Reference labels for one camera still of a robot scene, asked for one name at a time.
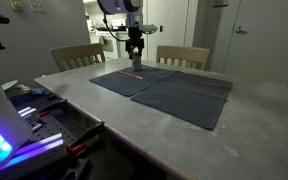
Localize red soda can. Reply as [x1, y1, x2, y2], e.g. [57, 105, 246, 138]
[132, 53, 141, 71]

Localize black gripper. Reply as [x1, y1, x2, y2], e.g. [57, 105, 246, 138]
[125, 27, 144, 55]

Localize wooden chair right side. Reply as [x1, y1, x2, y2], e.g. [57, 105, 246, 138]
[156, 45, 210, 70]

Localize orange handled clamp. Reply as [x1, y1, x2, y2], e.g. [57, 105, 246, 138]
[66, 122, 104, 156]

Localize wooden chair behind can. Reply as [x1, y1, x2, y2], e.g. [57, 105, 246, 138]
[50, 43, 106, 72]

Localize dark grey placemat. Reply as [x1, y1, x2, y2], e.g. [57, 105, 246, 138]
[131, 72, 233, 130]

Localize dark blue placemat near can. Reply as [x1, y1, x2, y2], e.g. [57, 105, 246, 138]
[90, 65, 173, 97]

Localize door with metal handle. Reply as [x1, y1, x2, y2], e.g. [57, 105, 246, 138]
[224, 0, 288, 86]

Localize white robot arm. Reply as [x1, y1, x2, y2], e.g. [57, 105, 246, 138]
[97, 0, 144, 56]

